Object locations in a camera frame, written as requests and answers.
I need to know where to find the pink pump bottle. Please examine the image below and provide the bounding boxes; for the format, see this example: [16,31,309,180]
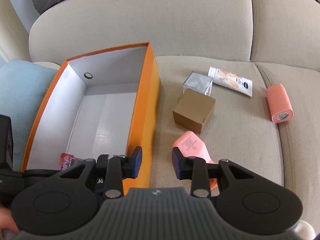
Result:
[171,131,216,180]

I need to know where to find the person left hand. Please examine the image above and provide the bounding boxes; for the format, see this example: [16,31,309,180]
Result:
[0,206,19,233]

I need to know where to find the brown cube box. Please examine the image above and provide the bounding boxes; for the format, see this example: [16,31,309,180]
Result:
[172,88,216,134]

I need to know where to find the orange cardboard box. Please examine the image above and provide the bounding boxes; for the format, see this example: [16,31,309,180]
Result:
[22,43,161,191]

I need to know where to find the white cream tube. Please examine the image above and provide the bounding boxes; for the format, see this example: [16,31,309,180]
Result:
[208,67,253,97]

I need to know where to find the light blue cushion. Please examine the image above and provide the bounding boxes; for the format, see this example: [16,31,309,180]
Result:
[1,60,57,171]

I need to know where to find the beige sofa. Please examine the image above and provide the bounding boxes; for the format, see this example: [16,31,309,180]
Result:
[0,0,320,240]

